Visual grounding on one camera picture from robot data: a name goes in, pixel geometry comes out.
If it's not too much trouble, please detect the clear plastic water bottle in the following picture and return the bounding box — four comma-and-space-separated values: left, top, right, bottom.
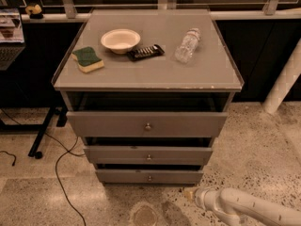
175, 28, 200, 63

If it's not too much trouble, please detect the grey top drawer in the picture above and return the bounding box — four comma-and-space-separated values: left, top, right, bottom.
67, 111, 228, 137

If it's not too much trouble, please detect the grey middle drawer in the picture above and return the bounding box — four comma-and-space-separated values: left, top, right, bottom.
84, 146, 213, 166

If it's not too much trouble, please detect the white diagonal pillar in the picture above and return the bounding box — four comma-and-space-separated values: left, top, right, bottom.
262, 39, 301, 114

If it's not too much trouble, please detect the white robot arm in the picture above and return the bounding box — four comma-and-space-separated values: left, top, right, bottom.
183, 187, 301, 226

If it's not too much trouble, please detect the black snack bar wrapper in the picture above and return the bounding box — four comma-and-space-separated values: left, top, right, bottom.
126, 44, 165, 61

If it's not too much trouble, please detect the grey drawer cabinet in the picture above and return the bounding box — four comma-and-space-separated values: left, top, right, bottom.
53, 10, 243, 171

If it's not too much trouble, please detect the grey bottom drawer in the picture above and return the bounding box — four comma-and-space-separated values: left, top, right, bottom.
96, 169, 203, 185

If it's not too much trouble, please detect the metal window rail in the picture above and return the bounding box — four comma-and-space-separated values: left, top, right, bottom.
22, 0, 301, 23

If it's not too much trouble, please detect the grey drawer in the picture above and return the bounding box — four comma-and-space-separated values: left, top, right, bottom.
84, 146, 213, 166
96, 169, 203, 185
67, 111, 228, 137

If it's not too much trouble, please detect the black floor cable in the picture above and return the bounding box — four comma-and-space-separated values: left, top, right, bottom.
0, 107, 87, 226

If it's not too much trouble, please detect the black table leg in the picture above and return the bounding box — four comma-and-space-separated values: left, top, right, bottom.
0, 106, 67, 159

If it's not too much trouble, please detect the green yellow sponge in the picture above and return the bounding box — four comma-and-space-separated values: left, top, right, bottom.
71, 47, 104, 73

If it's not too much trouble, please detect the open laptop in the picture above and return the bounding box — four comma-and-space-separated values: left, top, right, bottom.
0, 8, 25, 71

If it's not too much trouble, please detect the yellow black tape dispenser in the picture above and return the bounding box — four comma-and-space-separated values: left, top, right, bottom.
25, 3, 43, 19

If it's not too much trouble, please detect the white paper bowl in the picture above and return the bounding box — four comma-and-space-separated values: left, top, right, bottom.
101, 29, 140, 55

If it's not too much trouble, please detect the black cable end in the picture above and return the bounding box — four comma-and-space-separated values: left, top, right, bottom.
0, 150, 17, 167

